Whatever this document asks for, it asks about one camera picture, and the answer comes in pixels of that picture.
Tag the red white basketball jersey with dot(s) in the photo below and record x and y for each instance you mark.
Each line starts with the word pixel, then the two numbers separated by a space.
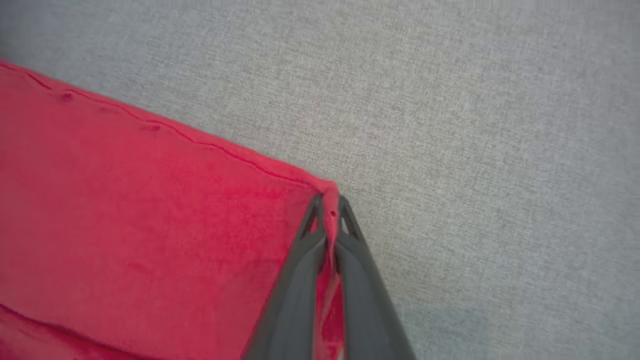
pixel 125 225

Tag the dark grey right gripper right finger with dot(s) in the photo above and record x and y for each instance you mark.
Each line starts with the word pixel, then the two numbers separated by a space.
pixel 365 310

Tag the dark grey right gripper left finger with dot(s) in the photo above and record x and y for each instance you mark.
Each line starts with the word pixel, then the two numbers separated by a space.
pixel 292 300

